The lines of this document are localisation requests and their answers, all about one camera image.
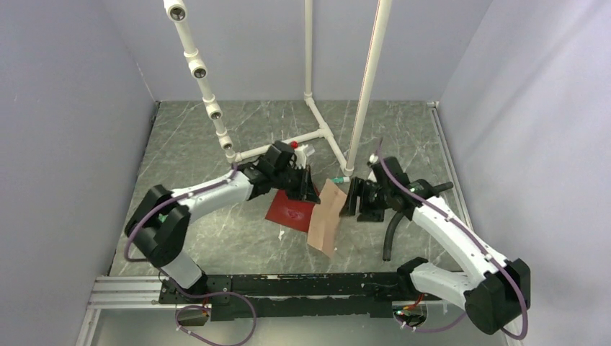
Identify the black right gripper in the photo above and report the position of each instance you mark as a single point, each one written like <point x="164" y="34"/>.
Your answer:
<point x="367" y="213"/>

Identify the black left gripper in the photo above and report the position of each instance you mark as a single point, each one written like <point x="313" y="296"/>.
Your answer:
<point x="305" y="191"/>

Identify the red paper envelope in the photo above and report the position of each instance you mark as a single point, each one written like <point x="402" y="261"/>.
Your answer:
<point x="294" y="214"/>

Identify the tan paper letter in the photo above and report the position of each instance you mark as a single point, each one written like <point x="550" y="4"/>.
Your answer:
<point x="325" y="219"/>

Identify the green white glue stick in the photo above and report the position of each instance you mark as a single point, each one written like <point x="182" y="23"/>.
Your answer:
<point x="340" y="180"/>

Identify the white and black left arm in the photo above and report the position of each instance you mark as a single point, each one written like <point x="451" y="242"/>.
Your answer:
<point x="159" y="225"/>

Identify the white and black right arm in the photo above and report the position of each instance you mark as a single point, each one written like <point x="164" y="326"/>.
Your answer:
<point x="492" y="290"/>

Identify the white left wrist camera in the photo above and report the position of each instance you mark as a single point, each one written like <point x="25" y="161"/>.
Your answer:
<point x="302" y="153"/>

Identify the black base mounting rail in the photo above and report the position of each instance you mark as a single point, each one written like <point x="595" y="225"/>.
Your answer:
<point x="374" y="294"/>

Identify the aluminium extrusion frame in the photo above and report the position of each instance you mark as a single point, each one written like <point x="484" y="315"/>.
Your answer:
<point x="117" y="293"/>

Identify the white PVC pipe frame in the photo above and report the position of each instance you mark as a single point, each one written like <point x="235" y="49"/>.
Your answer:
<point x="290" y="121"/>

